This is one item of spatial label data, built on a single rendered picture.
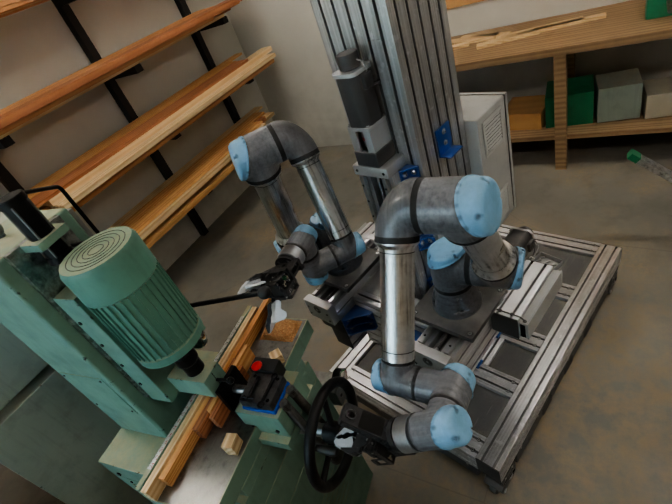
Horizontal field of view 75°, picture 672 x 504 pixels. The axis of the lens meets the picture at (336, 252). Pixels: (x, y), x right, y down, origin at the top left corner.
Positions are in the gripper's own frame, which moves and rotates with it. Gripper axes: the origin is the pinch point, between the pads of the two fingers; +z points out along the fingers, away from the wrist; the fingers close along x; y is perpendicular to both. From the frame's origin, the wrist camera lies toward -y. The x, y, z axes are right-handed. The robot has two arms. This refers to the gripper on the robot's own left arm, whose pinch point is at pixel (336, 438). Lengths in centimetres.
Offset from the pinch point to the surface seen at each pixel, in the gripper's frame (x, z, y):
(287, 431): -0.2, 12.6, -6.3
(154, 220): 142, 193, -77
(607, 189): 228, -23, 118
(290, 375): 12.0, 11.3, -12.7
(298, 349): 26.3, 22.0, -9.1
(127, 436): -7, 71, -29
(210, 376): 4.8, 24.4, -27.9
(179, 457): -13.4, 32.6, -21.7
